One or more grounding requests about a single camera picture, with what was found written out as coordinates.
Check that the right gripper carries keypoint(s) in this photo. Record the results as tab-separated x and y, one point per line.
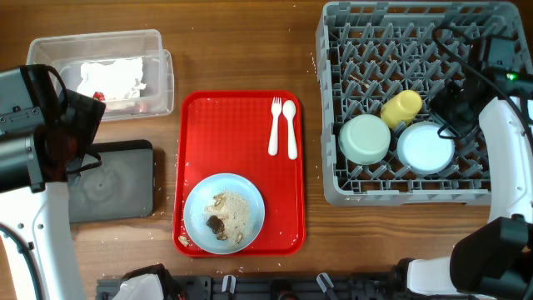
453	127

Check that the light blue bowl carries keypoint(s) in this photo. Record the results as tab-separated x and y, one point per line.
421	148

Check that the yellow plastic cup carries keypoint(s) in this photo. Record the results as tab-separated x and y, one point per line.
401	109

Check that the mint green bowl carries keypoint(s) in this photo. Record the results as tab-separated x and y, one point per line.
365	139

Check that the white plastic spoon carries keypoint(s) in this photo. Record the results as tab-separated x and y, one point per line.
289	112

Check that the white plastic fork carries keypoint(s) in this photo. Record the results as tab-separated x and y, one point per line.
276	107

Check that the light blue plate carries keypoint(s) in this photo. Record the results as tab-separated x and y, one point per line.
236	201

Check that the white napkin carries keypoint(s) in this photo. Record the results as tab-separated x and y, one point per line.
119	80

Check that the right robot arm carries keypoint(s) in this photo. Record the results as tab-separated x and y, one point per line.
496	260

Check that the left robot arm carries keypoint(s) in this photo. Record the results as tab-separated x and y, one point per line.
46	134

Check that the grey dishwasher rack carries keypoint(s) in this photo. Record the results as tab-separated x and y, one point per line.
368	52

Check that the red serving tray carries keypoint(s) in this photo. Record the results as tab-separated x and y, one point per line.
228	132

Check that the dark food scrap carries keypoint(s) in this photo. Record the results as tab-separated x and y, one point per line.
215	224

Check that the small food crumb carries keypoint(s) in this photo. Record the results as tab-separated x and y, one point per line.
183	241

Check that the clear plastic bin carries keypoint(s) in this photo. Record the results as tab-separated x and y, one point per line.
68	53

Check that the black tray bin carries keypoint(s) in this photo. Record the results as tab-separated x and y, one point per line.
122	187

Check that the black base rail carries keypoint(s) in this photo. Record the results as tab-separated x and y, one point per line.
205	287

